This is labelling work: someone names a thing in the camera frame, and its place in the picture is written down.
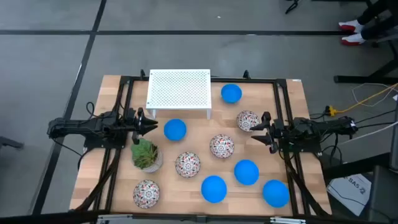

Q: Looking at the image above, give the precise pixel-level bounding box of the succulent in geometric pot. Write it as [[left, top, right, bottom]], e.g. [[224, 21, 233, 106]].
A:
[[129, 138, 164, 174]]

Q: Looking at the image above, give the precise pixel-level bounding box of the white printed paper sheet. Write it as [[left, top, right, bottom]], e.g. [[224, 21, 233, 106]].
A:
[[326, 173, 373, 217]]

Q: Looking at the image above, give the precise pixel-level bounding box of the black power cable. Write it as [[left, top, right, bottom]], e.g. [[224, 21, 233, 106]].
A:
[[354, 108, 398, 125]]

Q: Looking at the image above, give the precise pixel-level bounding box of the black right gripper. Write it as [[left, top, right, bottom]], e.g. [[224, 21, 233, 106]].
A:
[[249, 111, 292, 154]]

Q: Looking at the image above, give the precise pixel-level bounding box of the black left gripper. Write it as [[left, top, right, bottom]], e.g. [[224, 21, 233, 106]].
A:
[[125, 106, 159, 146]]

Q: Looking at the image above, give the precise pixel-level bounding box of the blue plastic mini bowl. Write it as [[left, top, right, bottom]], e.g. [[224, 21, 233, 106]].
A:
[[163, 118, 188, 142], [220, 83, 243, 105], [200, 175, 228, 204], [233, 159, 260, 186], [262, 179, 290, 208]]

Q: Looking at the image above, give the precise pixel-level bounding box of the black cable on floor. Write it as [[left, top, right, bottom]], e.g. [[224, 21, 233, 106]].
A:
[[285, 0, 302, 15]]

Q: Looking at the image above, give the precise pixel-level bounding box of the grey panel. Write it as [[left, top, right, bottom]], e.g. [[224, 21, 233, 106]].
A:
[[389, 102, 398, 171]]

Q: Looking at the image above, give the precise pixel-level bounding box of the black chair foot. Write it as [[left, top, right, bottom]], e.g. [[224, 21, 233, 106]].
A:
[[0, 136, 25, 150]]

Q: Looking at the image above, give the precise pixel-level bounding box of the person's leg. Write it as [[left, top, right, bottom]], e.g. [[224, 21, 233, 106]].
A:
[[356, 0, 398, 26], [360, 15, 398, 40]]

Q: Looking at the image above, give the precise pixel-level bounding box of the white perforated metal shelf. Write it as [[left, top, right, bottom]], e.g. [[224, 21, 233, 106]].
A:
[[145, 68, 213, 121]]

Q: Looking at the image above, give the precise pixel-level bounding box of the yellow extension cable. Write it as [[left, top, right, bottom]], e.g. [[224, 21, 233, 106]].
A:
[[325, 82, 398, 118]]

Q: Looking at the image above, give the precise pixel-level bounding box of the thick grey white cable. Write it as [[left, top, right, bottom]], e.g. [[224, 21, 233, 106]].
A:
[[338, 121, 398, 146]]

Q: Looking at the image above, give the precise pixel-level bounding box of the black desk stand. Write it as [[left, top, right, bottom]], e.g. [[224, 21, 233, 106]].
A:
[[333, 40, 398, 85]]

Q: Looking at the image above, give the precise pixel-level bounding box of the person's red white shoe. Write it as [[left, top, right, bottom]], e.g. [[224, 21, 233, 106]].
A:
[[338, 19, 364, 34], [340, 33, 367, 47]]

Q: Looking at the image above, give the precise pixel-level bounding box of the black desk foot beam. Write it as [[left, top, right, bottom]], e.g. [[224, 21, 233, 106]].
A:
[[322, 151, 392, 181]]

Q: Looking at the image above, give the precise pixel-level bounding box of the black rig beam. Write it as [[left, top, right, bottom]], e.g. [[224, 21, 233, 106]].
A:
[[0, 210, 398, 224]]

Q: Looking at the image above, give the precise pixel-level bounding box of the dark grey cabinet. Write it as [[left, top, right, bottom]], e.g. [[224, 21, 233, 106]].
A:
[[366, 164, 398, 224]]

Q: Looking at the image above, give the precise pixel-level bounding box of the black aluminium table frame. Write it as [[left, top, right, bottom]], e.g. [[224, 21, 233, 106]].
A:
[[70, 70, 332, 218]]

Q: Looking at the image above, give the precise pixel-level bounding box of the silver metal bracket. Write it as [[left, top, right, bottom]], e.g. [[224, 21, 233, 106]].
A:
[[269, 217, 307, 224], [96, 213, 134, 224]]

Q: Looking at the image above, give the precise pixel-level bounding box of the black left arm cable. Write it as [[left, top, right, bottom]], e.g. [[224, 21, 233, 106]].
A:
[[85, 101, 105, 119]]

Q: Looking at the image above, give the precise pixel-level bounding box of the thin white cable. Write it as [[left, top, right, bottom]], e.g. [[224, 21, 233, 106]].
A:
[[351, 82, 398, 108]]

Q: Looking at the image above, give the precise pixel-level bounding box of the floral patterned ceramic bowl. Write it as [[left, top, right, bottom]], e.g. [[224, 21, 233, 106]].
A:
[[132, 179, 160, 210], [209, 134, 235, 159], [174, 151, 201, 179], [236, 110, 261, 133]]

